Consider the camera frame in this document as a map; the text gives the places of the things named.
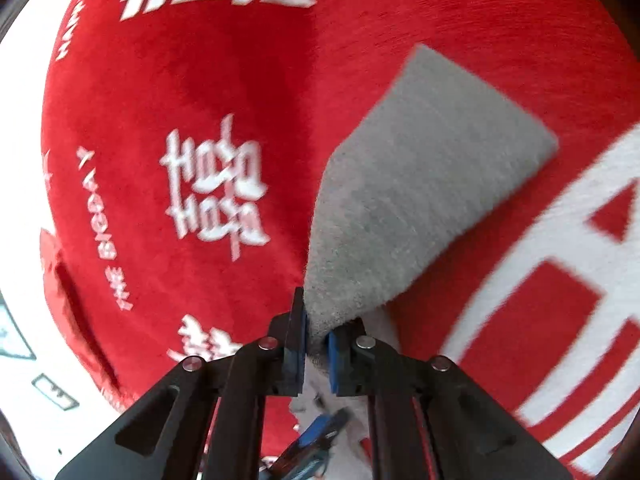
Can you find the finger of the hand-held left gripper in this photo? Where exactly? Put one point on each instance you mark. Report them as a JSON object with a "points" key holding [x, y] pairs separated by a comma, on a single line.
{"points": [[315, 435]]}

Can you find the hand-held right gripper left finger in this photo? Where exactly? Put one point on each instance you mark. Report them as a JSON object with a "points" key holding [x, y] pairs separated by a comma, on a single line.
{"points": [[300, 345]]}

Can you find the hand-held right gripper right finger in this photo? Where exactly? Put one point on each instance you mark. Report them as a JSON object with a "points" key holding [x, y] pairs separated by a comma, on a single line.
{"points": [[332, 362]]}

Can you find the grey fleece cloth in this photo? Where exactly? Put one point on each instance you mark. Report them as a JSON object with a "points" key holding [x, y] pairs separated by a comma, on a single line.
{"points": [[415, 185]]}

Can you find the red printed blanket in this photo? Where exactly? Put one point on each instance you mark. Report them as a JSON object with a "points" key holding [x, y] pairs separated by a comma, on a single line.
{"points": [[200, 85]]}

